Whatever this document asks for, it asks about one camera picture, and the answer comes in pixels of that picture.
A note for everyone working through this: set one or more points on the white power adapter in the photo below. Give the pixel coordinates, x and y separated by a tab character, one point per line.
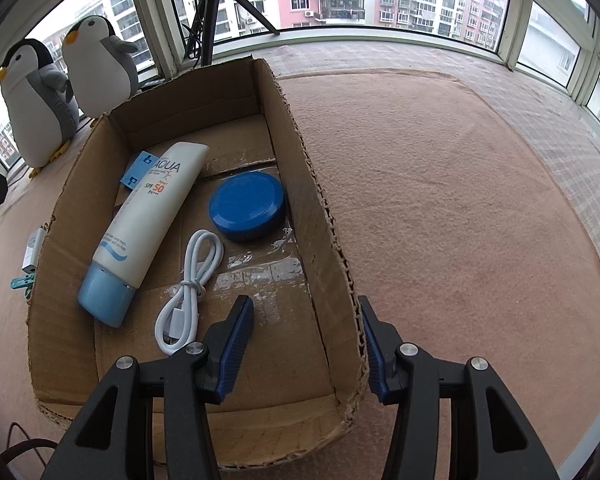
32	250

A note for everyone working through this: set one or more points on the white window frame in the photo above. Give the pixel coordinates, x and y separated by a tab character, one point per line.
150	20

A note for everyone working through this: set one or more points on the large penguin plush toy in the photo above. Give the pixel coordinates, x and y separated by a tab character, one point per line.
35	110

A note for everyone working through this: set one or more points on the teal clothes peg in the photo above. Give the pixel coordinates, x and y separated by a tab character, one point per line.
22	283

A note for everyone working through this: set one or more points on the white sunscreen tube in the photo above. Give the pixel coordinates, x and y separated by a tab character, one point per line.
150	220

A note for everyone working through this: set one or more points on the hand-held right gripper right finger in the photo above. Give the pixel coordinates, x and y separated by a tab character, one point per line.
377	360

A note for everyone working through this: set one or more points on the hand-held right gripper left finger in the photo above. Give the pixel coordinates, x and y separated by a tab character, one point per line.
237	345

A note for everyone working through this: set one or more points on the blue phone stand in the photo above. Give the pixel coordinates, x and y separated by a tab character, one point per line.
139	165

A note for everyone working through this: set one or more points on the black tripod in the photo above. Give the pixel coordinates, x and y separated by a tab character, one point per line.
210	15

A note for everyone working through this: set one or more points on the brown blanket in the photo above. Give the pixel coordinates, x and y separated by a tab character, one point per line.
455	210

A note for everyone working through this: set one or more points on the cardboard box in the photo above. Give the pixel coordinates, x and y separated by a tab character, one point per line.
280	360

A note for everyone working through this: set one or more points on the checkered mat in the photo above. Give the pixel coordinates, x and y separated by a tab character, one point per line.
380	57

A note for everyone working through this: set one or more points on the small penguin plush toy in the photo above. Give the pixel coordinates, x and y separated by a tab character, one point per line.
97	70

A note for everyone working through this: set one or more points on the blue round case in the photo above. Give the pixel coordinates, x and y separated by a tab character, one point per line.
247	205

